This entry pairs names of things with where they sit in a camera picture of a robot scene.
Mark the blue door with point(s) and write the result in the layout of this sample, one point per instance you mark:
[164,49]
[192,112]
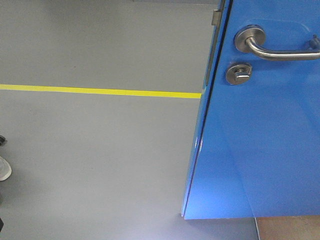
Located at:
[256,146]

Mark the steel thumb turn lock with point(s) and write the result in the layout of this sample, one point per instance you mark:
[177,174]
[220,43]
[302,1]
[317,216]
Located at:
[238,73]

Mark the steel lock face plate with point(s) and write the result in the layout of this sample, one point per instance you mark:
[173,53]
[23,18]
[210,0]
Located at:
[216,20]

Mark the yellow floor tape line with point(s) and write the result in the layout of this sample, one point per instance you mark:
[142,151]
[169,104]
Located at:
[101,91]

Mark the white left sneaker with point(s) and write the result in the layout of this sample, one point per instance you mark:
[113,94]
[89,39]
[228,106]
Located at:
[5,169]

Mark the wooden plywood platform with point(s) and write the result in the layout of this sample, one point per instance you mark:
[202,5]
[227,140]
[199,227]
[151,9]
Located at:
[288,227]

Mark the steel inner door handle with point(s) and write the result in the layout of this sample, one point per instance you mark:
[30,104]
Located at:
[250,39]

